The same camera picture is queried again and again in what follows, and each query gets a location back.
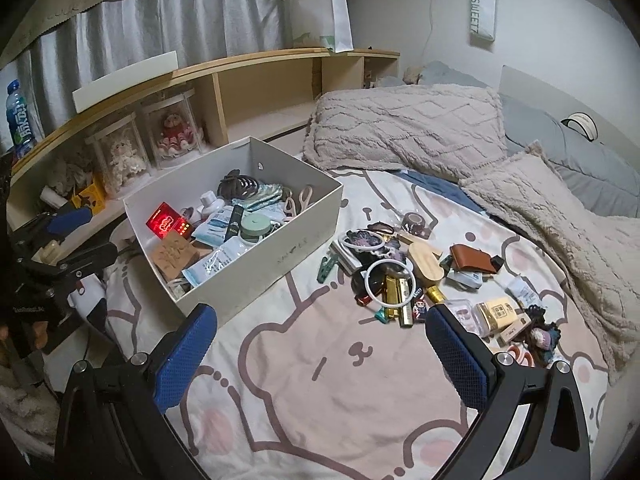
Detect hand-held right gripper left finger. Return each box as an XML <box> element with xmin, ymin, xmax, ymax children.
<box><xmin>52</xmin><ymin>302</ymin><xmax>218</xmax><ymax>480</ymax></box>

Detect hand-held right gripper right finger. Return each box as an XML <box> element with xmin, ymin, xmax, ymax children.
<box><xmin>424</xmin><ymin>304</ymin><xmax>591</xmax><ymax>480</ymax></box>

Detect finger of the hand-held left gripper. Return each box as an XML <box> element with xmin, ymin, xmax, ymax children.
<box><xmin>10</xmin><ymin>205</ymin><xmax>96</xmax><ymax>257</ymax></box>
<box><xmin>17</xmin><ymin>241</ymin><xmax>119</xmax><ymax>281</ymax></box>

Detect carved wooden block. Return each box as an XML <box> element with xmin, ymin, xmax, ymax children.
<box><xmin>150</xmin><ymin>234</ymin><xmax>199</xmax><ymax>281</ymax></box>

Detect mint green round container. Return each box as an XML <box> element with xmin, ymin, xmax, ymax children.
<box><xmin>239</xmin><ymin>214</ymin><xmax>274</xmax><ymax>244</ymax></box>

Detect white storage box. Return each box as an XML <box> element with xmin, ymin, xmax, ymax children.
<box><xmin>122</xmin><ymin>136</ymin><xmax>345</xmax><ymax>329</ymax></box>

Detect person's left hand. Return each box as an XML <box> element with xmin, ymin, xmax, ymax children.
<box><xmin>30</xmin><ymin>317</ymin><xmax>50</xmax><ymax>355</ymax></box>

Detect yellow printed card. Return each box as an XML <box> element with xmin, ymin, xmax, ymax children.
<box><xmin>72</xmin><ymin>177</ymin><xmax>107</xmax><ymax>211</ymax></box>

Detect clear plastic case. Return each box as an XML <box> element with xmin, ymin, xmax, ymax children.
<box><xmin>442</xmin><ymin>299</ymin><xmax>484</xmax><ymax>337</ymax></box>

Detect yellow patterned box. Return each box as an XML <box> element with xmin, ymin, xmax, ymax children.
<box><xmin>474</xmin><ymin>296</ymin><xmax>526</xmax><ymax>334</ymax></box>

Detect tall cream box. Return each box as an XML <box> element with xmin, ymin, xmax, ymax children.
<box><xmin>497</xmin><ymin>317</ymin><xmax>532</xmax><ymax>347</ymax></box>

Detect gold harmonica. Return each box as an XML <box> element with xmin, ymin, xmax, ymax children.
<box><xmin>382</xmin><ymin>275</ymin><xmax>416</xmax><ymax>329</ymax></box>

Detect white doll in clear case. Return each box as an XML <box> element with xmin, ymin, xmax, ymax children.
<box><xmin>85</xmin><ymin>112</ymin><xmax>151</xmax><ymax>196</ymax></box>

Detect red box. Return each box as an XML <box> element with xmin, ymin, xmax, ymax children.
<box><xmin>146</xmin><ymin>202</ymin><xmax>195</xmax><ymax>241</ymax></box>

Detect dark hair scrunchie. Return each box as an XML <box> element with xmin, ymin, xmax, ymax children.
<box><xmin>525</xmin><ymin>307</ymin><xmax>566</xmax><ymax>366</ymax></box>

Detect small white packet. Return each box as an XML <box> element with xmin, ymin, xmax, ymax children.
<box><xmin>506</xmin><ymin>277</ymin><xmax>542</xmax><ymax>307</ymax></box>

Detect oval wooden board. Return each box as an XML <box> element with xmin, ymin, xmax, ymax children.
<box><xmin>407</xmin><ymin>241</ymin><xmax>445</xmax><ymax>286</ymax></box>

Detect brown leather wallet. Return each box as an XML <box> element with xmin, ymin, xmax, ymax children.
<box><xmin>450</xmin><ymin>244</ymin><xmax>501</xmax><ymax>275</ymax></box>

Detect blue water bottle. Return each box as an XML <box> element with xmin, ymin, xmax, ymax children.
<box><xmin>6</xmin><ymin>79</ymin><xmax>35</xmax><ymax>161</ymax></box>

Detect black cloth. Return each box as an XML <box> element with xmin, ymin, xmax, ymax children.
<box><xmin>350</xmin><ymin>270</ymin><xmax>386</xmax><ymax>306</ymax></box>

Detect red doll in clear case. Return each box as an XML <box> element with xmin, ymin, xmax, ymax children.
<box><xmin>140</xmin><ymin>89</ymin><xmax>204</xmax><ymax>169</ymax></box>

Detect white plastic bottle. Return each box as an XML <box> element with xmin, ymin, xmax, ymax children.
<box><xmin>200</xmin><ymin>191</ymin><xmax>226</xmax><ymax>221</ymax></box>

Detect brown tape roll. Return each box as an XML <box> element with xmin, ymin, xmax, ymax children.
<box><xmin>402</xmin><ymin>210</ymin><xmax>432</xmax><ymax>239</ymax></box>

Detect black tube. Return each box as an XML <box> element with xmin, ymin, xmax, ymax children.
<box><xmin>222</xmin><ymin>205</ymin><xmax>245</xmax><ymax>244</ymax></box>

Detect white foam board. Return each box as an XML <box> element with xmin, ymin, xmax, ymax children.
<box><xmin>72</xmin><ymin>51</ymin><xmax>179</xmax><ymax>116</ymax></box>

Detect green clothespin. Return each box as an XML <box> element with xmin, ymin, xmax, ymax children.
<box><xmin>316</xmin><ymin>255</ymin><xmax>340</xmax><ymax>284</ymax></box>

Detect beige textured pillow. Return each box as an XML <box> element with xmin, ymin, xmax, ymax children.
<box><xmin>460</xmin><ymin>142</ymin><xmax>640</xmax><ymax>386</ymax></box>

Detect blue bed sheet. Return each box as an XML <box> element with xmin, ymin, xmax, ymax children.
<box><xmin>400</xmin><ymin>169</ymin><xmax>489</xmax><ymax>214</ymax></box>

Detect brown hair claw clip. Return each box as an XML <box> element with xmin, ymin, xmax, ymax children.
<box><xmin>217</xmin><ymin>170</ymin><xmax>261</xmax><ymax>201</ymax></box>

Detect patterned cloth pouch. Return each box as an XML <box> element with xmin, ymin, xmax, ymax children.
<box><xmin>240</xmin><ymin>184</ymin><xmax>284</xmax><ymax>206</ymax></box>

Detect pink scissors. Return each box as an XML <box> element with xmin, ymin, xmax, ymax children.
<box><xmin>282</xmin><ymin>185</ymin><xmax>314</xmax><ymax>221</ymax></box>

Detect grey curtain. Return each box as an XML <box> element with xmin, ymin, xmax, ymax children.
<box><xmin>15</xmin><ymin>0</ymin><xmax>291</xmax><ymax>136</ymax></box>

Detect grey duvet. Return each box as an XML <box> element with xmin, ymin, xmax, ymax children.
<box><xmin>500</xmin><ymin>92</ymin><xmax>640</xmax><ymax>219</ymax></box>

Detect wooden shelf unit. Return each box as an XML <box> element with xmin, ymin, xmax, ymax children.
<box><xmin>7</xmin><ymin>47</ymin><xmax>401</xmax><ymax>241</ymax></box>

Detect white black cap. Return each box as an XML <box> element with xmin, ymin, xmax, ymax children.
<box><xmin>560</xmin><ymin>112</ymin><xmax>600</xmax><ymax>141</ymax></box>

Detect grey headboard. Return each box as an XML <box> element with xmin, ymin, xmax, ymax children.
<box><xmin>500</xmin><ymin>65</ymin><xmax>606</xmax><ymax>136</ymax></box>

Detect grey pillow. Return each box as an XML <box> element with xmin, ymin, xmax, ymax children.
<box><xmin>417</xmin><ymin>60</ymin><xmax>489</xmax><ymax>89</ymax></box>

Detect white shopping bag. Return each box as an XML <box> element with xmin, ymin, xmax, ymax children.
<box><xmin>279</xmin><ymin>0</ymin><xmax>354</xmax><ymax>54</ymax></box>

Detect hanging white paper bag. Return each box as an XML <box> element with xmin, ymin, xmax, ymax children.
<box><xmin>470</xmin><ymin>0</ymin><xmax>499</xmax><ymax>41</ymax></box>

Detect orange handled scissors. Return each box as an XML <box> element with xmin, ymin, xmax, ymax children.
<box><xmin>507</xmin><ymin>345</ymin><xmax>536</xmax><ymax>367</ymax></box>

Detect white cable ring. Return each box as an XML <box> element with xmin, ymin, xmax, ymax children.
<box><xmin>362</xmin><ymin>259</ymin><xmax>416</xmax><ymax>306</ymax></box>

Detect white wall cable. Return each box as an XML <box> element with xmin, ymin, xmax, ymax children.
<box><xmin>422</xmin><ymin>0</ymin><xmax>439</xmax><ymax>69</ymax></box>

